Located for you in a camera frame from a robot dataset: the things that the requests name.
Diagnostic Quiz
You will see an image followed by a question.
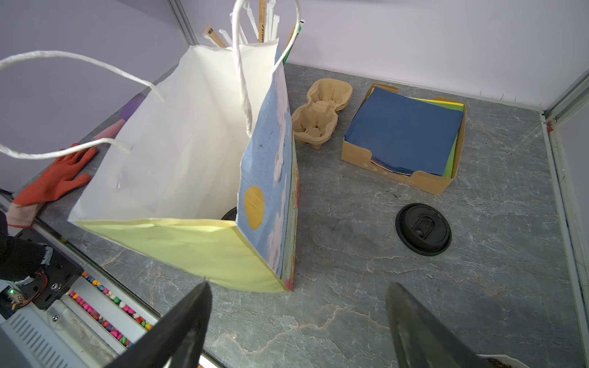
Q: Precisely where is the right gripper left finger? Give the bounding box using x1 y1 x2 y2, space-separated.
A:
109 282 213 367

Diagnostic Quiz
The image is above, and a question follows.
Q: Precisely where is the red handled tool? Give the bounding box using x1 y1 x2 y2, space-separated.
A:
6 148 98 228

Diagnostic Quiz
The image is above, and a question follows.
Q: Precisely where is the dark blue paper napkin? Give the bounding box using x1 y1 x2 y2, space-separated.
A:
345 87 465 178

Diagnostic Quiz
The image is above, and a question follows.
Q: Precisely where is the black cup lid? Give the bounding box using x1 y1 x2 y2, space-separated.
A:
395 203 452 256

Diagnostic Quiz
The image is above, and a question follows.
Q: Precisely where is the green wrapped straw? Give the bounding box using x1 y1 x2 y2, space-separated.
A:
282 20 305 64

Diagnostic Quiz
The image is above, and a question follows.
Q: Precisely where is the cardboard tray with napkins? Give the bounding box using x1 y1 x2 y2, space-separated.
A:
341 84 467 196

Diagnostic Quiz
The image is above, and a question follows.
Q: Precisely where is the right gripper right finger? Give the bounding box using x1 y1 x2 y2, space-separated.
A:
386 282 492 367

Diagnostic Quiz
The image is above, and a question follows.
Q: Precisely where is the brown pulp cup carrier stack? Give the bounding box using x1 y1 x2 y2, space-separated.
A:
291 78 353 150

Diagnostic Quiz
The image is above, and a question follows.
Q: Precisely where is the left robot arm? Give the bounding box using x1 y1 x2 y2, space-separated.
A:
0 213 46 282

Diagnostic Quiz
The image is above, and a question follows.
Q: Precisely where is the green paper gift bag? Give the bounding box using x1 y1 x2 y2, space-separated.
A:
0 0 302 294

